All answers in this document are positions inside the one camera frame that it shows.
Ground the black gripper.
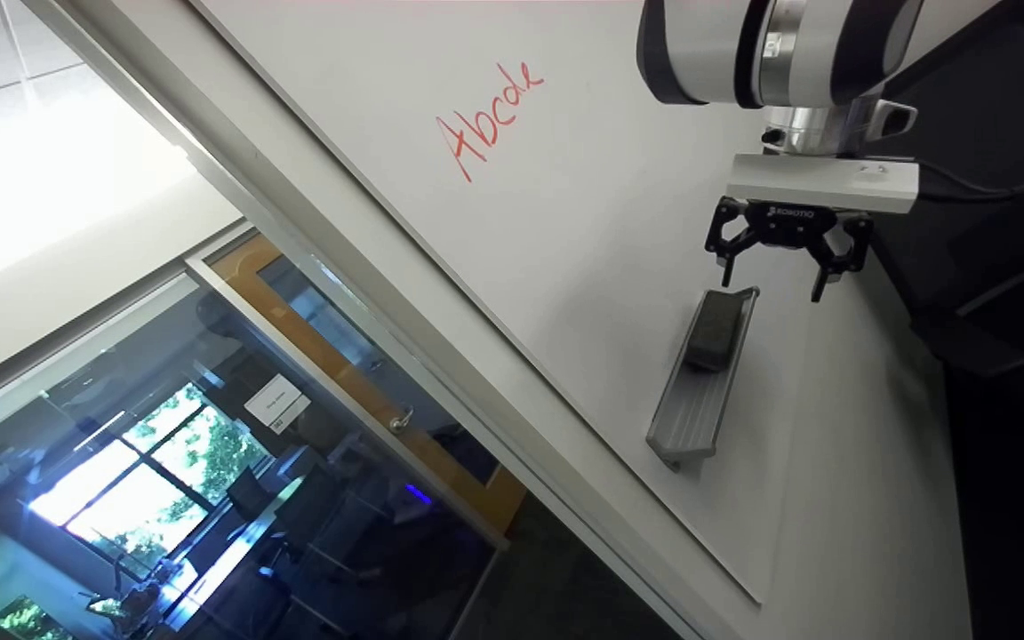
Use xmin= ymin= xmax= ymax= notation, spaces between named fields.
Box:
xmin=705 ymin=193 xmax=873 ymax=305

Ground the black flat screen monitor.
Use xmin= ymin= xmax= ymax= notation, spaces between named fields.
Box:
xmin=803 ymin=0 xmax=1024 ymax=359

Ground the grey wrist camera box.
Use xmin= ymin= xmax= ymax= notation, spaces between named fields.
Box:
xmin=722 ymin=150 xmax=923 ymax=222

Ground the black felt board eraser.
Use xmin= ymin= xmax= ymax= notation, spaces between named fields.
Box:
xmin=684 ymin=289 xmax=754 ymax=377

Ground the red marker writing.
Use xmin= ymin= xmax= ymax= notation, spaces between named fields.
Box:
xmin=432 ymin=62 xmax=547 ymax=188

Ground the white whiteboard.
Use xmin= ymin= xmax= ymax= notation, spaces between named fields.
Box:
xmin=18 ymin=0 xmax=736 ymax=640
xmin=183 ymin=0 xmax=829 ymax=613

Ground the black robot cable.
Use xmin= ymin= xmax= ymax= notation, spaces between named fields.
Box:
xmin=912 ymin=118 xmax=1024 ymax=206

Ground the white paper sign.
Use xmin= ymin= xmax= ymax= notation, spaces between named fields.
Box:
xmin=243 ymin=374 xmax=314 ymax=438

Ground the wooden door frame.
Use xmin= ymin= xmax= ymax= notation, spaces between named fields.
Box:
xmin=201 ymin=230 xmax=528 ymax=543

